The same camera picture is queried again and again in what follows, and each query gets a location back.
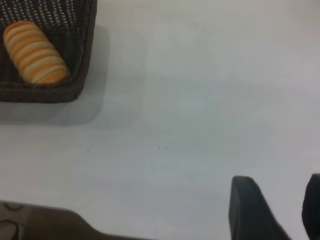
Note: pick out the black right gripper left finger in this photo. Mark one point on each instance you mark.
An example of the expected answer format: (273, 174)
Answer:
(250, 215)

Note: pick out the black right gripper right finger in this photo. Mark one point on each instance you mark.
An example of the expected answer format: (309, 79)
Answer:
(313, 212)

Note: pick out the dark brown wicker basket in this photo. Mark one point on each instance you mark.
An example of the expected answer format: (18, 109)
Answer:
(83, 50)

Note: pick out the striped golden bread roll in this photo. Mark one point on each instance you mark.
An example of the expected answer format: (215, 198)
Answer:
(35, 52)

